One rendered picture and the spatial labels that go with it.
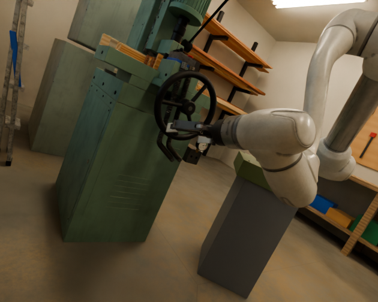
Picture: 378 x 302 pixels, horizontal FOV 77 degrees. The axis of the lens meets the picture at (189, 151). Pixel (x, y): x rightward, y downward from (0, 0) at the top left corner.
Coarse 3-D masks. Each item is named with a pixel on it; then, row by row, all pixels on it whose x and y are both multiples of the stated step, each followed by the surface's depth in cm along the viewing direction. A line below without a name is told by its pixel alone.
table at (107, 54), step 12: (108, 48) 90; (108, 60) 91; (120, 60) 93; (132, 60) 96; (132, 72) 97; (144, 72) 100; (156, 72) 102; (156, 84) 99; (192, 96) 105; (204, 96) 120
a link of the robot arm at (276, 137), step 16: (256, 112) 54; (272, 112) 51; (288, 112) 48; (304, 112) 48; (240, 128) 56; (256, 128) 51; (272, 128) 48; (288, 128) 46; (304, 128) 46; (240, 144) 57; (256, 144) 52; (272, 144) 49; (288, 144) 47; (304, 144) 47; (272, 160) 53; (288, 160) 52
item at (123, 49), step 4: (120, 48) 106; (124, 48) 107; (124, 52) 107; (128, 52) 108; (132, 52) 109; (132, 56) 110; (136, 56) 111; (140, 56) 112; (140, 60) 112; (144, 60) 113; (200, 88) 135
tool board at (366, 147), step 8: (376, 112) 327; (368, 120) 332; (376, 120) 325; (368, 128) 330; (376, 128) 323; (360, 136) 335; (368, 136) 328; (376, 136) 322; (352, 144) 340; (360, 144) 333; (368, 144) 324; (376, 144) 320; (352, 152) 338; (360, 152) 331; (368, 152) 324; (376, 152) 318; (360, 160) 329; (368, 160) 322; (376, 160) 316; (376, 168) 314
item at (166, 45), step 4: (164, 40) 120; (168, 40) 116; (172, 40) 113; (160, 44) 122; (164, 44) 119; (168, 44) 115; (172, 44) 113; (176, 44) 114; (180, 44) 115; (160, 48) 121; (164, 48) 118; (168, 48) 115; (172, 48) 114; (176, 48) 115; (160, 52) 120; (164, 52) 117; (168, 52) 114
